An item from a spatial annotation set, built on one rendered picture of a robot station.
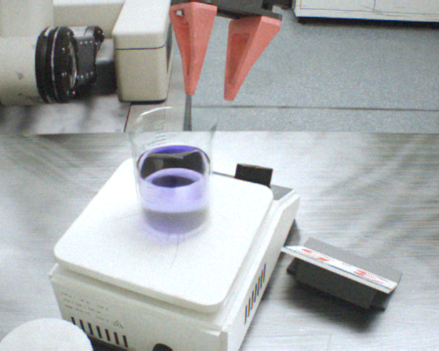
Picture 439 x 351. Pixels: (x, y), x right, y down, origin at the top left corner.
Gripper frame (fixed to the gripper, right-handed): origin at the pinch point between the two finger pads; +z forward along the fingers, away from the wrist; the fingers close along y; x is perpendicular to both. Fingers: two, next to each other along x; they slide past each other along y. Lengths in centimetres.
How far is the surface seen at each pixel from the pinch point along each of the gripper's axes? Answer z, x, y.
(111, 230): 10.2, -9.0, -8.7
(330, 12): -48, 201, 135
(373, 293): 12.9, -13.3, 10.7
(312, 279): 13.2, -9.3, 7.5
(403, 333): 15.3, -15.5, 12.9
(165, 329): 15.1, -13.9, -5.7
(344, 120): 4, 130, 105
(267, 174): 6.2, -3.3, 4.9
